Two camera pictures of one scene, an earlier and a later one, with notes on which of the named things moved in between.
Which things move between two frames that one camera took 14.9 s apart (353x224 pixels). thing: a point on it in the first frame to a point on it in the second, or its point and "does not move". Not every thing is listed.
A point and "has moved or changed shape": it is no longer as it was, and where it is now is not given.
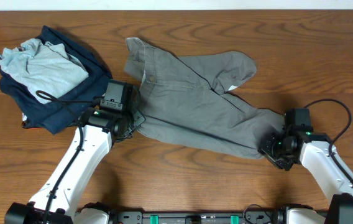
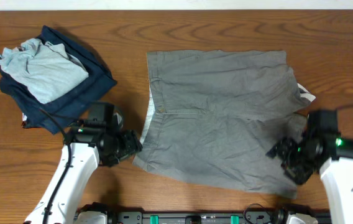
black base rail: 199,217 does not move
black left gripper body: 136,119 to 132,143
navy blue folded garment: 53,116 does not move
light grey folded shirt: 41,67 does not move
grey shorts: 185,99 has moved or changed shape
